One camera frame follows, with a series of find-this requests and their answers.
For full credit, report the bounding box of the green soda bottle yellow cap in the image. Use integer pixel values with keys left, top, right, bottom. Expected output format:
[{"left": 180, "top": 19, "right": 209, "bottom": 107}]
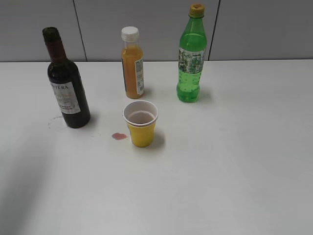
[{"left": 177, "top": 3, "right": 207, "bottom": 103}]

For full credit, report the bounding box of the yellow paper cup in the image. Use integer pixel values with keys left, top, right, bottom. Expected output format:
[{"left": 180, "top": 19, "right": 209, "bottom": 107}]
[{"left": 122, "top": 100, "right": 158, "bottom": 147}]

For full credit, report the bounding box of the orange juice bottle white cap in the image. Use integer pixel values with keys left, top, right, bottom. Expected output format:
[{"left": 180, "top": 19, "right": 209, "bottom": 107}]
[{"left": 121, "top": 26, "right": 144, "bottom": 99}]

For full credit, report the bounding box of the dark red wine bottle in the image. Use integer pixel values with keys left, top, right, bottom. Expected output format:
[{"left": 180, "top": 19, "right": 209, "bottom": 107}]
[{"left": 42, "top": 27, "right": 90, "bottom": 128}]

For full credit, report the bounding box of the spilled red wine puddle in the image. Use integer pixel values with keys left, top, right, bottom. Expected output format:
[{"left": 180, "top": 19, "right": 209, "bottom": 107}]
[{"left": 112, "top": 133, "right": 128, "bottom": 141}]

